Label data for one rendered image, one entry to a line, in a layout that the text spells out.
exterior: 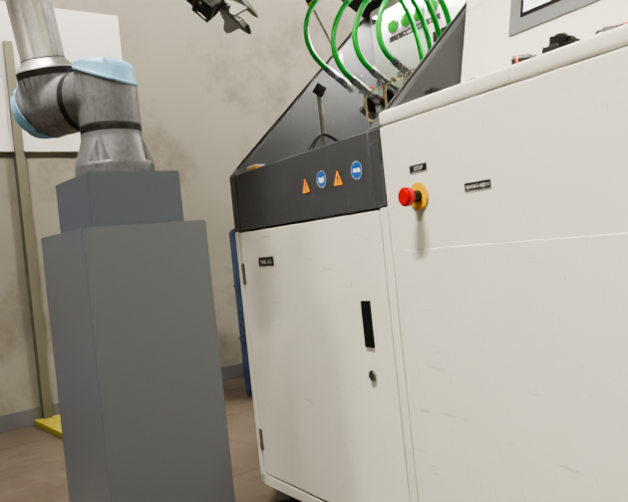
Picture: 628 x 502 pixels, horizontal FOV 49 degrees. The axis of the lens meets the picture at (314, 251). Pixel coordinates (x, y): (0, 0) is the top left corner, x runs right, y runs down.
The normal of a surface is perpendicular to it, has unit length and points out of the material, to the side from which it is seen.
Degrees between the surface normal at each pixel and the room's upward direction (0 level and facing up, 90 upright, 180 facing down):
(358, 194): 90
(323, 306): 90
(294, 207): 90
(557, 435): 90
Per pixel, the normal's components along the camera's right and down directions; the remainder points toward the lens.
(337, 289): -0.84, 0.09
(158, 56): 0.61, -0.06
